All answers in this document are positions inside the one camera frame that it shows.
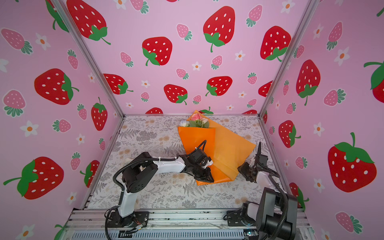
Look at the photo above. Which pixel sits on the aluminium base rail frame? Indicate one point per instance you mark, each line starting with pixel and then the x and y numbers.
pixel 162 224

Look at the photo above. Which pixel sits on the orange wrapping paper sheet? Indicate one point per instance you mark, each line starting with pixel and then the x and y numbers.
pixel 227 149

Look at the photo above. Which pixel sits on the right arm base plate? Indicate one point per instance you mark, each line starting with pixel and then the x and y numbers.
pixel 236 219

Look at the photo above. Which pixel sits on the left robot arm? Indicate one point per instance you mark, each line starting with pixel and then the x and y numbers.
pixel 137 174

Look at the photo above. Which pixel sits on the vertical aluminium post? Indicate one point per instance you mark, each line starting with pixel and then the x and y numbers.
pixel 300 30
pixel 78 38

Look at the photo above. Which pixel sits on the left vertical aluminium post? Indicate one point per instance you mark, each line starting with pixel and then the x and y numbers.
pixel 78 38

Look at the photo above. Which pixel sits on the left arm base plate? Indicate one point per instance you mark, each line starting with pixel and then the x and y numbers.
pixel 135 220

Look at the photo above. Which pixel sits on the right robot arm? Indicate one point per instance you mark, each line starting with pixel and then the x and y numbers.
pixel 275 216

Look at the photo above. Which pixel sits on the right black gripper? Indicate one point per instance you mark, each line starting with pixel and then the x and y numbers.
pixel 243 169

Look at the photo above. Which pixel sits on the right vertical aluminium post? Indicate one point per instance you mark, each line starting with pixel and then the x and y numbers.
pixel 300 30

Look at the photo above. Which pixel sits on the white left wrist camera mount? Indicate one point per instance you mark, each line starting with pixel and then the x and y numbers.
pixel 206 162

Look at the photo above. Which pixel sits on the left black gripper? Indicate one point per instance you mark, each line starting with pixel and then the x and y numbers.
pixel 206 177

